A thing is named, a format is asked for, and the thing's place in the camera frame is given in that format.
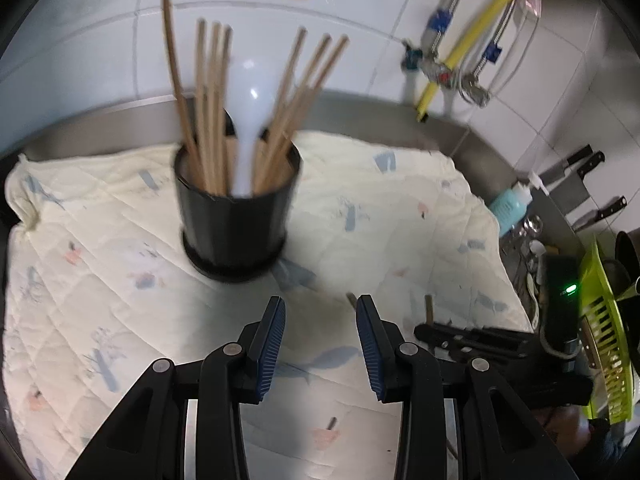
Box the brown wooden chopstick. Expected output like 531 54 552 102
346 292 357 310
217 25 232 195
262 34 332 193
207 22 221 195
195 18 208 192
253 26 307 195
424 295 434 325
160 0 204 188
264 35 349 193

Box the kitchen cleaver knife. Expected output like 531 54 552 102
540 144 595 214

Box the green plastic dish rack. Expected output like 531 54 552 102
579 240 634 425

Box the black utensil holder cup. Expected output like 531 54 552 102
172 146 302 283

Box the teal soap pump bottle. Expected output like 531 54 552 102
489 172 549 237

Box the white quilted patterned cloth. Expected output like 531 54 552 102
3 132 530 479

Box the white plastic spoon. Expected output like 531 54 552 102
226 56 280 197

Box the chrome angle valve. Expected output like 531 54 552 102
459 73 492 108

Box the black handled kitchen knife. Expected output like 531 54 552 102
572 196 627 233
577 151 605 180

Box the red handled water valve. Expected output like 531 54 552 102
400 41 452 86

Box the braided steel water hose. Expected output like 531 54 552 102
424 0 482 61
470 0 526 82

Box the yellow corrugated gas hose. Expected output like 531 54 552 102
415 0 551 124

